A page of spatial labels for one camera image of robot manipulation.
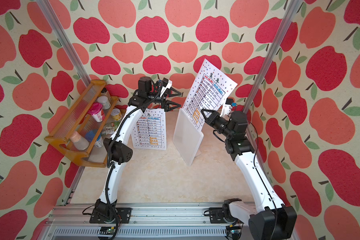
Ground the paper menu sheet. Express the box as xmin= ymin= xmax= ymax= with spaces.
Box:
xmin=130 ymin=107 xmax=168 ymax=151
xmin=183 ymin=59 xmax=238 ymax=131

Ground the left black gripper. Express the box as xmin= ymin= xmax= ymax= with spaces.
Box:
xmin=146 ymin=86 xmax=181 ymax=113

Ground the left aluminium corner post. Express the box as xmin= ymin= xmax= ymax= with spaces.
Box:
xmin=36 ymin=0 xmax=91 ymax=86

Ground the pink capped clear bottle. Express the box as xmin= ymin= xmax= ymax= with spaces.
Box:
xmin=70 ymin=131 xmax=89 ymax=151

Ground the aluminium corner post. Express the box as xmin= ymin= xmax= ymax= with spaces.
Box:
xmin=243 ymin=0 xmax=303 ymax=113
xmin=36 ymin=0 xmax=91 ymax=86

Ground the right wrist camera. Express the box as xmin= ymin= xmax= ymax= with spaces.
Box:
xmin=220 ymin=98 xmax=237 ymax=117

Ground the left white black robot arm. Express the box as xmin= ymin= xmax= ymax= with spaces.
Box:
xmin=90 ymin=77 xmax=183 ymax=226

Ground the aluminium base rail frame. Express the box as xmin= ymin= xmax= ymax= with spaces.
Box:
xmin=37 ymin=201 xmax=298 ymax=240

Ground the white lidded jar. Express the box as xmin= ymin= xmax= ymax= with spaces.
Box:
xmin=97 ymin=96 xmax=111 ymax=110

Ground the right aluminium corner post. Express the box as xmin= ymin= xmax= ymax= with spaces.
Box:
xmin=243 ymin=0 xmax=303 ymax=113

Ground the orange wooden shelf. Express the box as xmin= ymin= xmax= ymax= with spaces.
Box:
xmin=45 ymin=80 xmax=111 ymax=168

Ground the magenta lid white cup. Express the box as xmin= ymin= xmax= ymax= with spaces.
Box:
xmin=87 ymin=103 xmax=105 ymax=123

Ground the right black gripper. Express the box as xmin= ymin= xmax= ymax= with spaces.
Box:
xmin=203 ymin=108 xmax=233 ymax=143

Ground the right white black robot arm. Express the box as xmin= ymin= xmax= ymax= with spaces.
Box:
xmin=201 ymin=109 xmax=297 ymax=240

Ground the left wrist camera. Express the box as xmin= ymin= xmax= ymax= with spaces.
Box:
xmin=158 ymin=78 xmax=173 ymax=96

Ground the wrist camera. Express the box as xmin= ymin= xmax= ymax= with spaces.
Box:
xmin=158 ymin=78 xmax=173 ymax=96
xmin=220 ymin=98 xmax=237 ymax=117

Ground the green label snack packet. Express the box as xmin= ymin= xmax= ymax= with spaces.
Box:
xmin=101 ymin=122 xmax=120 ymax=136

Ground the blue lid white jar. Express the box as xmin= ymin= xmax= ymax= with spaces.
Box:
xmin=85 ymin=130 xmax=104 ymax=148

